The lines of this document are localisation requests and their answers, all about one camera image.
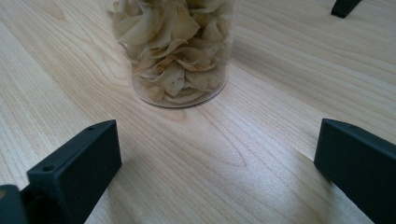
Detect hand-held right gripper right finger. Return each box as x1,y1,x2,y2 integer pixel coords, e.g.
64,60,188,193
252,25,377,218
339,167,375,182
313,118,396,224

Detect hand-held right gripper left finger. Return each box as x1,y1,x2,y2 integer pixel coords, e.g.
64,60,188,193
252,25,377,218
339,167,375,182
20,119,123,224

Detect clear jar of dried petals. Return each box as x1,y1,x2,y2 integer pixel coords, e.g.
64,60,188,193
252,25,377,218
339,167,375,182
106,0,239,108

